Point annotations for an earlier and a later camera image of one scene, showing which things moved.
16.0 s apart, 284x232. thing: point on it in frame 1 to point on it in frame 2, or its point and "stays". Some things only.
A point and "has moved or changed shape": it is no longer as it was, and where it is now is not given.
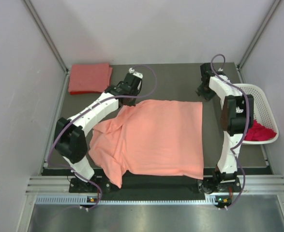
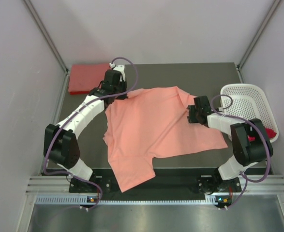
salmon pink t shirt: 156,137 has moved or changed shape
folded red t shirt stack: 89,78 stays
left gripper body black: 131,102 to 121,88
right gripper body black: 206,93 to 193,114
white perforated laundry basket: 262,112 stays
